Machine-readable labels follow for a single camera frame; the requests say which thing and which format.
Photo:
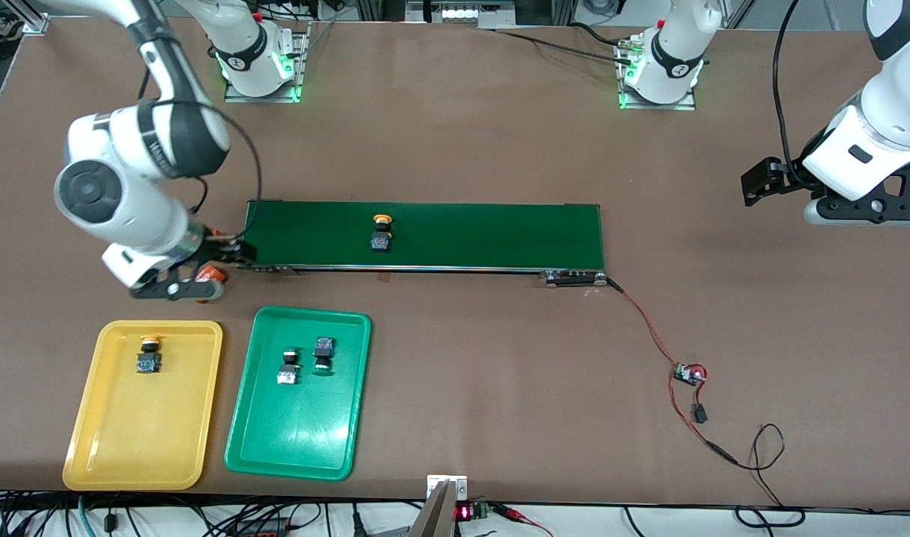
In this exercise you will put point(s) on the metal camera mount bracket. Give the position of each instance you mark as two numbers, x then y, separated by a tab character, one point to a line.
440	514

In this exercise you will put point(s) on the aluminium profile corner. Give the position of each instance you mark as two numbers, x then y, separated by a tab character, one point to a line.
33	19

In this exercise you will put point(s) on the red black power strip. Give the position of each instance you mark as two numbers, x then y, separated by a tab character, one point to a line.
265	531

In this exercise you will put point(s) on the red digit display module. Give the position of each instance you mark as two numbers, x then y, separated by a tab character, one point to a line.
464	512

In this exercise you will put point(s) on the yellow push button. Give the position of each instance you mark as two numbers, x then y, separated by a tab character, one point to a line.
381	240
148	362

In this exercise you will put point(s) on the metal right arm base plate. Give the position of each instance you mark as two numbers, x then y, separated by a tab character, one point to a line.
301	74

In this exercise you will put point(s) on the yellow plastic tray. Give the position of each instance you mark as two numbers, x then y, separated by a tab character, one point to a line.
142	432

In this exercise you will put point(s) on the aluminium frame structure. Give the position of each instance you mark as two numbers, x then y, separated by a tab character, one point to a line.
567	9

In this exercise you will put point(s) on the red clip lead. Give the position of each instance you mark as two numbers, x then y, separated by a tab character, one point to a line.
511	512

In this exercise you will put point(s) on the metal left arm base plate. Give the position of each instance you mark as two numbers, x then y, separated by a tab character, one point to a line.
679	106

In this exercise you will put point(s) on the green plastic tray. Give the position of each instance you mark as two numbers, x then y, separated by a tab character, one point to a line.
298	432

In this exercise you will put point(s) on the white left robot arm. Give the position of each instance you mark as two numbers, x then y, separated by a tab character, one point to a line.
899	97

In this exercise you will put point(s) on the green conveyor belt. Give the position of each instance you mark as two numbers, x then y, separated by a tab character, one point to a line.
500	235

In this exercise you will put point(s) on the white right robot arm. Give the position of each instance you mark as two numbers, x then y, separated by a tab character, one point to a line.
112	194

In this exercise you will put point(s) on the green push button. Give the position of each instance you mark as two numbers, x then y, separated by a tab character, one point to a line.
324	350
288	358

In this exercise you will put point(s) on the orange canister white print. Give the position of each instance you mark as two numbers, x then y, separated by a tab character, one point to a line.
215	273

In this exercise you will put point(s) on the small controller circuit board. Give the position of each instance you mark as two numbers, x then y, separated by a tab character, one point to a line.
688	373

